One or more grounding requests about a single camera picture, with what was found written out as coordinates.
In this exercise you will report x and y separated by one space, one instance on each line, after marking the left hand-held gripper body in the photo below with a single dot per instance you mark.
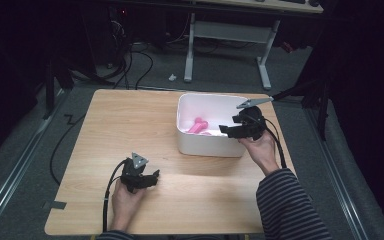
132 176

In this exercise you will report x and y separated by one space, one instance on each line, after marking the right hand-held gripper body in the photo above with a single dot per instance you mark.
251 120

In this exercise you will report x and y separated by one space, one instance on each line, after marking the white plastic bin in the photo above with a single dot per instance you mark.
210 126

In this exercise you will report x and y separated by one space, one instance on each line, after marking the pink rubber bone toy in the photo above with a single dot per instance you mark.
198 126

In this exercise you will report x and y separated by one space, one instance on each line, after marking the person's right hand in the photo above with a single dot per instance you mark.
262 151

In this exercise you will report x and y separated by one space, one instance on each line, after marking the person's left hand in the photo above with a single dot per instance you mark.
126 208

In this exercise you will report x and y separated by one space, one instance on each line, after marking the black stand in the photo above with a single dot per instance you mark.
316 96
51 90

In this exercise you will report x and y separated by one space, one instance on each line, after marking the white paper scrap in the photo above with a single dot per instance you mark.
172 77

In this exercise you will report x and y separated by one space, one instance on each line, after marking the grey tape piece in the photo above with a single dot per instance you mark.
55 205

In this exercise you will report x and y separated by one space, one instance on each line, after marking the white-legged wooden desk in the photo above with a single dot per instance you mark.
233 31

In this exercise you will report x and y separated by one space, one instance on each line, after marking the black computer tower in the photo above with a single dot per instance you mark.
118 33

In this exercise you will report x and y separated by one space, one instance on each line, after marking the metal floor rail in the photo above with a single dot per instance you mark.
336 173
16 160

